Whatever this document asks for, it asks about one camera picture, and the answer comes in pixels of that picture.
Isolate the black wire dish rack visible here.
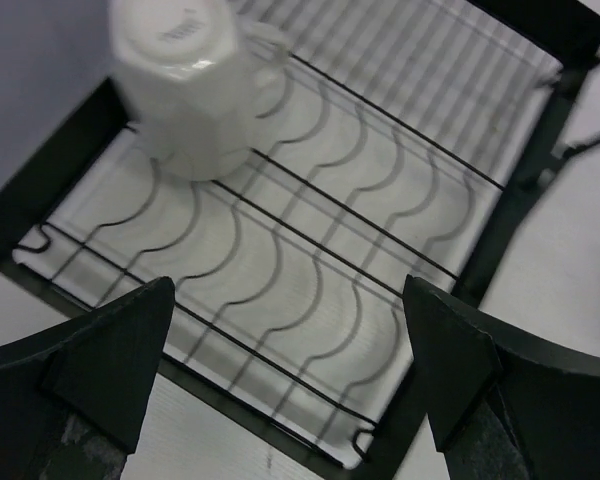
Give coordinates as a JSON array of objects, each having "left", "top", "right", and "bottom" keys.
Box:
[{"left": 0, "top": 1, "right": 600, "bottom": 479}]

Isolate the white hexagonal cup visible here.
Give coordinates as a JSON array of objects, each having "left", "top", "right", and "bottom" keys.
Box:
[{"left": 108, "top": 0, "right": 290, "bottom": 181}]

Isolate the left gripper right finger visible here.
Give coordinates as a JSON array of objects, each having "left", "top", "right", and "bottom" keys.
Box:
[{"left": 402, "top": 275, "right": 600, "bottom": 479}]

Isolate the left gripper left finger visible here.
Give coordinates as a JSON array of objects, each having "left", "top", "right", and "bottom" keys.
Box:
[{"left": 0, "top": 277, "right": 175, "bottom": 479}]

